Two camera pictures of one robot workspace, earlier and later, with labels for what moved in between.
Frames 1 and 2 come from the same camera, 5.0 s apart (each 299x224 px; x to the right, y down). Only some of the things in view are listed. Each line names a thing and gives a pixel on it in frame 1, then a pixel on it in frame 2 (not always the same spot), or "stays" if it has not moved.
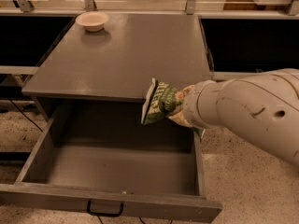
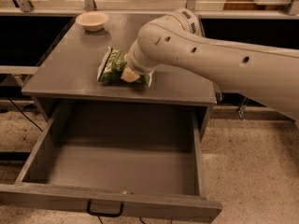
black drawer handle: [112, 215] stays
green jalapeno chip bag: [160, 101] to [111, 66]
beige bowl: [92, 21] stays
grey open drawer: [99, 159] stays
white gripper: [192, 105] to [139, 68]
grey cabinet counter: [118, 63] stays
